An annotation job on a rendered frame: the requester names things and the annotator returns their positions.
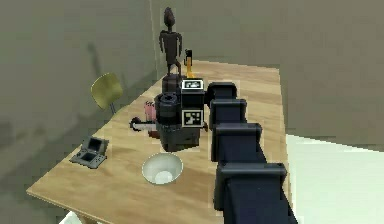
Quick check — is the dark brown figure statue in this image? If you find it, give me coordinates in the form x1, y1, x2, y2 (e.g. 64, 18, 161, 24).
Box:
158, 6, 184, 94

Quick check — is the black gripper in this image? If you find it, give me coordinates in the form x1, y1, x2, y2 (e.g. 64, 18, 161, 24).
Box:
129, 92, 201, 153

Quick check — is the white bowl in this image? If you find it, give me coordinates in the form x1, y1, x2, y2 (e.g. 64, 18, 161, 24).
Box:
141, 152, 184, 186

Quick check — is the olive green chair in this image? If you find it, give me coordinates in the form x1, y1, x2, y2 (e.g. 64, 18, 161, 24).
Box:
90, 72, 124, 115

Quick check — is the wooden table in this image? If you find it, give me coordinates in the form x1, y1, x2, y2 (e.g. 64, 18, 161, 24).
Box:
26, 59, 294, 224

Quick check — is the yellow bottle with black cap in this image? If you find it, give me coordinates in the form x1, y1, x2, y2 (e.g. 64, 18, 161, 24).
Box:
183, 49, 196, 80

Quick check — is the pink cup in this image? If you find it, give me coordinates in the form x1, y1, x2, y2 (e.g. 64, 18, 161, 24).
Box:
143, 101, 157, 122

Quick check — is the grey handheld game console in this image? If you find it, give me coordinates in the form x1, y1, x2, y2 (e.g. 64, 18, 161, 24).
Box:
69, 135, 110, 170

